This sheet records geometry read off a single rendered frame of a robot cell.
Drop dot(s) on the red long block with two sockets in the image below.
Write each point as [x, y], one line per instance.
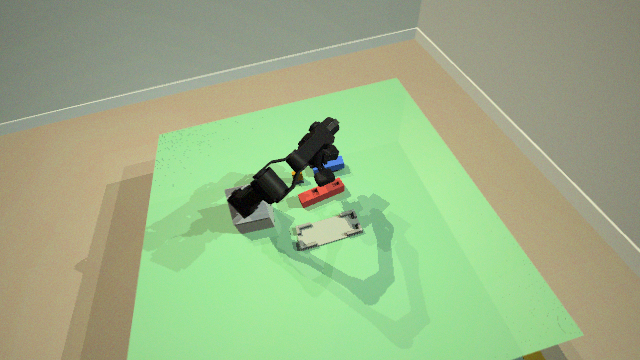
[318, 194]

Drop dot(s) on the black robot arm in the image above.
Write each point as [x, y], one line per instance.
[268, 186]

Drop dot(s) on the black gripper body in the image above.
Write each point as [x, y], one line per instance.
[325, 176]

